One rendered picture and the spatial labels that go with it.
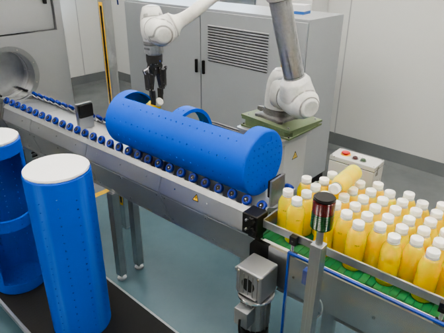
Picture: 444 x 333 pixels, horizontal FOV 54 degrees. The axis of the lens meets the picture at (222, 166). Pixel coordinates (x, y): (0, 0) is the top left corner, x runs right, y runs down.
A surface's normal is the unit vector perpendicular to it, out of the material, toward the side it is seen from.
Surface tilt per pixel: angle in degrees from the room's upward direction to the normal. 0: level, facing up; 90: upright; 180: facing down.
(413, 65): 90
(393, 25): 90
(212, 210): 71
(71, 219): 90
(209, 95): 90
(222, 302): 0
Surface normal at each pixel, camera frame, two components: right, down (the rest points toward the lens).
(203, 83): -0.67, 0.32
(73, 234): 0.52, 0.37
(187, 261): 0.01, -0.90
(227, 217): -0.60, 0.01
